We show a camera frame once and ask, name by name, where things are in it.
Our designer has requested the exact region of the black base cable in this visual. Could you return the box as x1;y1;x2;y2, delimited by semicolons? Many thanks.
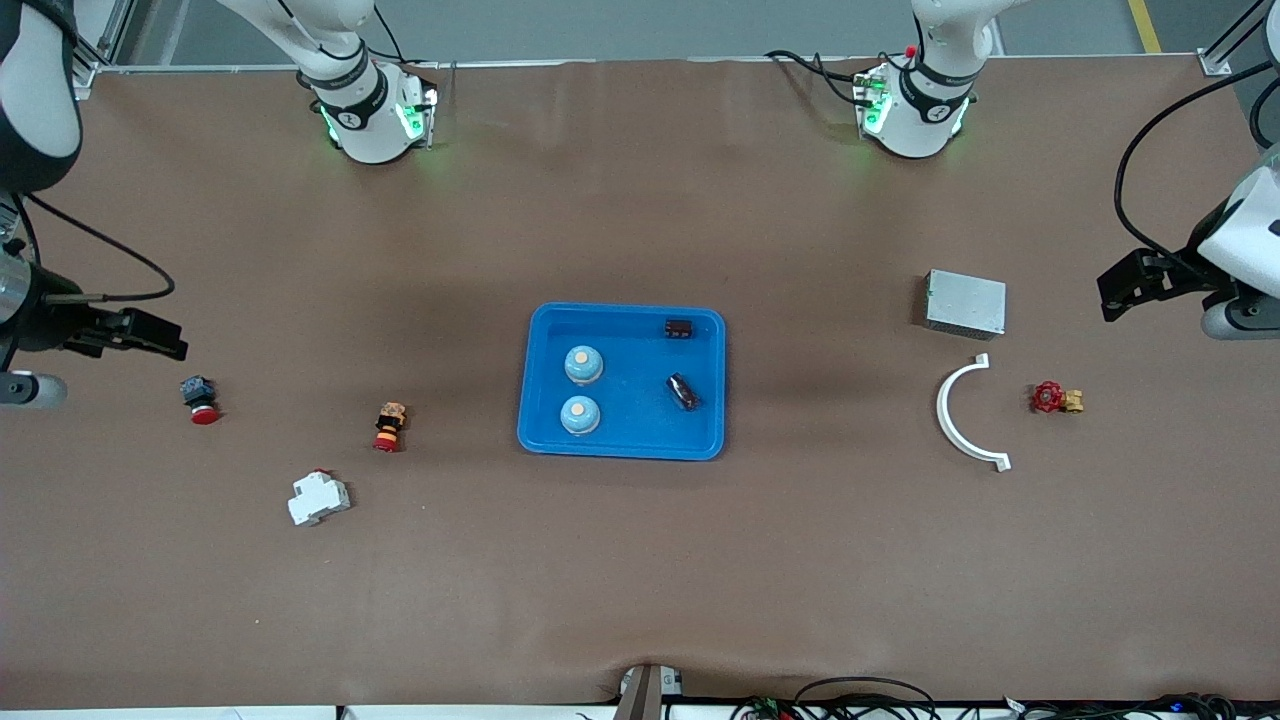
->
765;49;873;109

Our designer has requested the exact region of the red button dark blue block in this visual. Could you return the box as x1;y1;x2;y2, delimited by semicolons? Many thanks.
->
180;375;221;426

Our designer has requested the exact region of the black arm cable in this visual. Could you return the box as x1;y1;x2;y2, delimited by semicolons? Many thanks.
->
20;190;178;303
1113;58;1276;266

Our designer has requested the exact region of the white circuit breaker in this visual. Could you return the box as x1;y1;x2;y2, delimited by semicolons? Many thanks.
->
287;468;352;528

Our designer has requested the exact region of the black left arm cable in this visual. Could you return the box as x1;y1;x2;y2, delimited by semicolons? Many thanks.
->
1113;58;1276;266

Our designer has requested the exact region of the table cover mat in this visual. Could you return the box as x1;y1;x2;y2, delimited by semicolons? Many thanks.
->
0;55;1280;707

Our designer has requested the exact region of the grey metal box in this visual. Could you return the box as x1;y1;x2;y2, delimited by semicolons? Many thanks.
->
922;269;1008;341

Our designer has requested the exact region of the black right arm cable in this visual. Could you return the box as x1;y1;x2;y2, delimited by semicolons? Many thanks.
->
20;190;178;303

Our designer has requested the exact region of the black cable bundle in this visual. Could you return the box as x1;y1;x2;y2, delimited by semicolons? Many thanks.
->
730;677;1280;720

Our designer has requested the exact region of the metal table edge bracket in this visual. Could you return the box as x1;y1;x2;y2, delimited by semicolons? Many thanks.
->
615;664;683;720

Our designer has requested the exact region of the aluminium frame profile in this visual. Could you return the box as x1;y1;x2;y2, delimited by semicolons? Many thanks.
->
1198;0;1271;77
70;0;136;93

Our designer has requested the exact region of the red handle brass valve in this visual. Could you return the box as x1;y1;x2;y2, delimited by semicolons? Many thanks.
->
1032;380;1086;416

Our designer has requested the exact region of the white curved plastic bracket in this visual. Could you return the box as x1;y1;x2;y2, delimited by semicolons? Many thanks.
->
936;352;1013;473

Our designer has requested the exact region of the blue plastic tray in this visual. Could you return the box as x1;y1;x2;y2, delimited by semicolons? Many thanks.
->
517;303;727;462

